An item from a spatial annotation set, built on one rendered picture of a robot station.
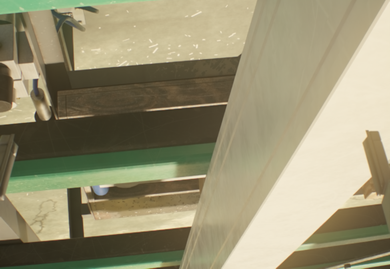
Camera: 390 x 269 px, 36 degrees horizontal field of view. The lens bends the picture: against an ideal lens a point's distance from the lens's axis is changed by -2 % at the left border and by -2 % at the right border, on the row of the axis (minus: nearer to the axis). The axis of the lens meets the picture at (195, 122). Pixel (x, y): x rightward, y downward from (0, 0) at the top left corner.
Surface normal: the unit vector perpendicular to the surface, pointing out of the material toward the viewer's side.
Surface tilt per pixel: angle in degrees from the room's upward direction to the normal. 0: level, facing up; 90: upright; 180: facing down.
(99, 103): 90
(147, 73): 90
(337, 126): 0
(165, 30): 0
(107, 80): 90
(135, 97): 90
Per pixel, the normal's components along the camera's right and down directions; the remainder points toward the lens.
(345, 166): 0.12, 0.91
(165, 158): 0.07, -0.22
